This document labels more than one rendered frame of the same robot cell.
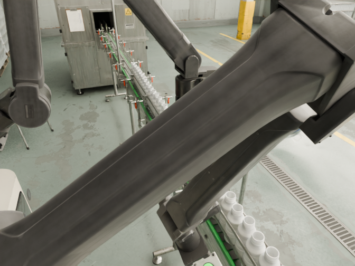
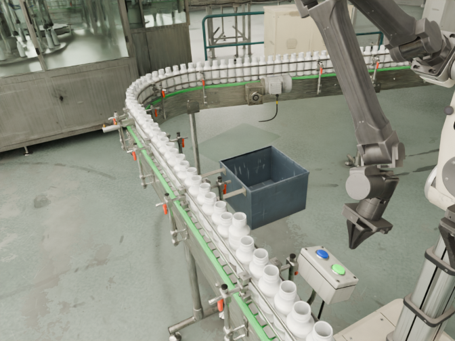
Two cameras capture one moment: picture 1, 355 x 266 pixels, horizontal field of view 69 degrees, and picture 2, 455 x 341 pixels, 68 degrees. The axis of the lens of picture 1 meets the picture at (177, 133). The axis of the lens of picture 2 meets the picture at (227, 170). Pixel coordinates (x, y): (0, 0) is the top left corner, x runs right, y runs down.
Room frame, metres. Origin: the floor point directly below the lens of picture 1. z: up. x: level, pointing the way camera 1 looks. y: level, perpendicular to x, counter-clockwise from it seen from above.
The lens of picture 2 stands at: (0.97, -0.41, 1.79)
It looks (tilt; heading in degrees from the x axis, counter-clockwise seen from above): 32 degrees down; 175
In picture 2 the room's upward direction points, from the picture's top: 3 degrees counter-clockwise
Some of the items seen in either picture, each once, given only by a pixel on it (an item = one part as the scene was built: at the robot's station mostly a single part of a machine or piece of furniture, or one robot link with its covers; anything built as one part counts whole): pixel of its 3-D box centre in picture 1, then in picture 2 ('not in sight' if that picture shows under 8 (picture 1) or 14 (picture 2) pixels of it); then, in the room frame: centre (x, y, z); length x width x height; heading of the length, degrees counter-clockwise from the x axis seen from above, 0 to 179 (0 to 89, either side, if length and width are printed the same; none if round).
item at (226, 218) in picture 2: not in sight; (227, 237); (0.22, -0.35, 1.08); 0.06 x 0.06 x 0.17
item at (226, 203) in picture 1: (228, 210); not in sight; (0.65, -0.19, 1.08); 0.06 x 0.06 x 0.17
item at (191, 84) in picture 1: (187, 85); not in sight; (0.66, -0.03, 1.57); 0.07 x 0.06 x 0.07; 110
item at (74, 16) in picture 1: (75, 20); not in sight; (4.22, 1.55, 1.22); 0.23 x 0.03 x 0.32; 110
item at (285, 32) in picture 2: not in sight; (303, 49); (-4.12, 1.33, 0.59); 1.10 x 0.62 x 1.18; 92
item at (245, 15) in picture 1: (245, 20); not in sight; (8.77, -2.14, 0.55); 0.40 x 0.40 x 1.10; 20
